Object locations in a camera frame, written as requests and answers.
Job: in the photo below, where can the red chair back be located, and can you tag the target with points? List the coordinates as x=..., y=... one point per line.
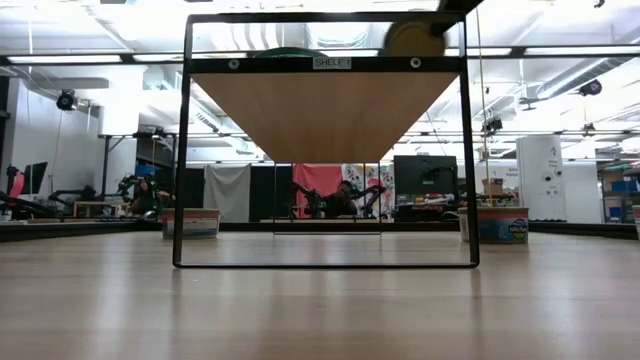
x=16, y=185

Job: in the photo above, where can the person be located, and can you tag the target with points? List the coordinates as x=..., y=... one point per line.
x=342, y=202

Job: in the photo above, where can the storage rack with boxes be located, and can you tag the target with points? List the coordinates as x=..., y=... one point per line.
x=622, y=187

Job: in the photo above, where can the black background robot arm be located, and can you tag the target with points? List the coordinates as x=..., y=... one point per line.
x=372, y=197
x=307, y=197
x=75, y=194

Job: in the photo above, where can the cardboard box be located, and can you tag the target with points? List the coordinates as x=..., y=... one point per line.
x=493, y=186

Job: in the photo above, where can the red hanging cloth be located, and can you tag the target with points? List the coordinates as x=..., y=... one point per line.
x=320, y=172

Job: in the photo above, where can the black ceiling camera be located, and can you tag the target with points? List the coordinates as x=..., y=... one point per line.
x=492, y=125
x=591, y=88
x=65, y=101

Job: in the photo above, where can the small black monitor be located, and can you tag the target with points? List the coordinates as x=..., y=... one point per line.
x=36, y=177

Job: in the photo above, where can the cluttered workbench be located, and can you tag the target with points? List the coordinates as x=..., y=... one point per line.
x=425, y=206

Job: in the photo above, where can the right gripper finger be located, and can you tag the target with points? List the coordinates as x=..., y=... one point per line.
x=457, y=7

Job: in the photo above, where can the blue bin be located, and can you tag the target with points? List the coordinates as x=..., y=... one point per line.
x=145, y=171

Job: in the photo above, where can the grey ceiling duct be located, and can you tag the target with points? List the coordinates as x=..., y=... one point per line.
x=575, y=80

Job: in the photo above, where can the wooden shelf black frame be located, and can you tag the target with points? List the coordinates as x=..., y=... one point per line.
x=325, y=115

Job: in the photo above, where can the floral hanging cloth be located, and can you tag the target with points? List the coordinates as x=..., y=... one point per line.
x=352, y=172

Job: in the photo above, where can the black table frame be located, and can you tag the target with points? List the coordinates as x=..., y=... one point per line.
x=75, y=229

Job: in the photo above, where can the large black monitor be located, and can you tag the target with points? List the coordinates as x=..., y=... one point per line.
x=425, y=172

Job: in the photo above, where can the grey hanging cloth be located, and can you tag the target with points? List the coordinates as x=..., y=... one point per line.
x=227, y=192

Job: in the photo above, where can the silver can teal label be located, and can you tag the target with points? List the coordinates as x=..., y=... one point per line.
x=290, y=52

